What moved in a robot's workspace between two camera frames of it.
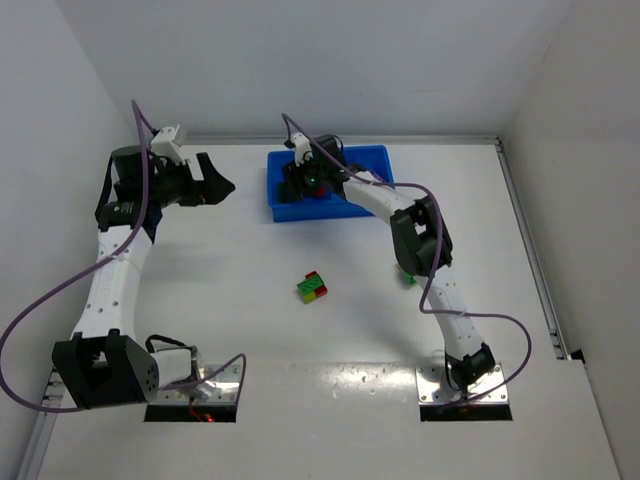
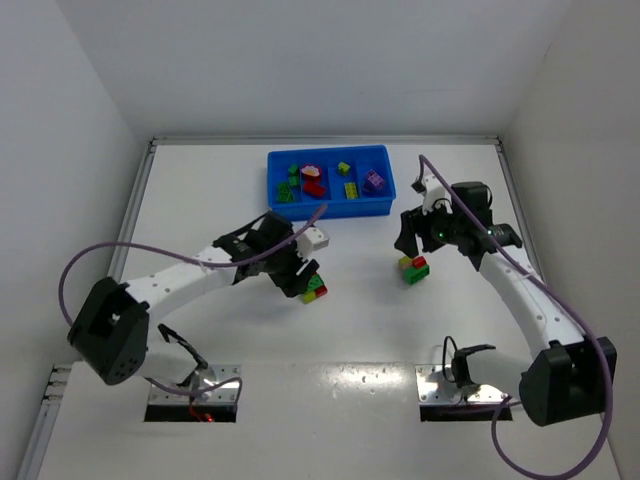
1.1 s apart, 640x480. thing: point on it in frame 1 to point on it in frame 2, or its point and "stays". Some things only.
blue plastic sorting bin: x=374 y=159 stays
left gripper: x=198 y=179 to x=288 y=273
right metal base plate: x=433 y=386 stays
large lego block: x=312 y=288 stays
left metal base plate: x=223 y=388 stays
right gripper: x=291 y=185 to x=417 y=229
